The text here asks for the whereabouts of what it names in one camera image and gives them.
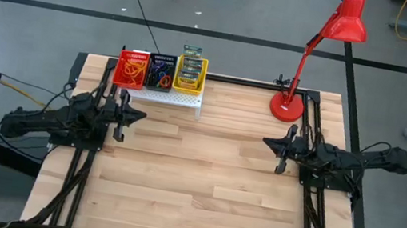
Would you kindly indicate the white perforated metal shelf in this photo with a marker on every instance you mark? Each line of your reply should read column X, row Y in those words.
column 165, row 98

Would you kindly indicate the red plastic basket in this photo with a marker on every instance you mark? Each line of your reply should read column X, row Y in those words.
column 122, row 77

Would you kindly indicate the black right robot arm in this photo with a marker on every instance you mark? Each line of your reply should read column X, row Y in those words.
column 350, row 160

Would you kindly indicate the purple coil wristband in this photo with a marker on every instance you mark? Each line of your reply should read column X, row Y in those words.
column 159, row 68

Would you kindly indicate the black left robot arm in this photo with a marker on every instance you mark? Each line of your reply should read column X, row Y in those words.
column 45, row 118

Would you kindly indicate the red desk lamp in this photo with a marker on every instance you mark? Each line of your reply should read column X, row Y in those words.
column 287, row 108

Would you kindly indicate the orange coil wristband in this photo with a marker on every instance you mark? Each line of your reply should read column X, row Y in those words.
column 168, row 81

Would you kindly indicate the yellow plastic basket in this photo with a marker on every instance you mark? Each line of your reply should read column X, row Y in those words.
column 203, row 77

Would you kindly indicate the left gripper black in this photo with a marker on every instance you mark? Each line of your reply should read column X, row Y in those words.
column 110, row 112

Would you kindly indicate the yellow rubber band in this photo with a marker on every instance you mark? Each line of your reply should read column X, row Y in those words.
column 132, row 75

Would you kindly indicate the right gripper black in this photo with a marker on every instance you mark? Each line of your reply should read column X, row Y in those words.
column 301, row 149

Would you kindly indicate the black plastic basket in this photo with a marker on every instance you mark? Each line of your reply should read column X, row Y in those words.
column 153, row 58

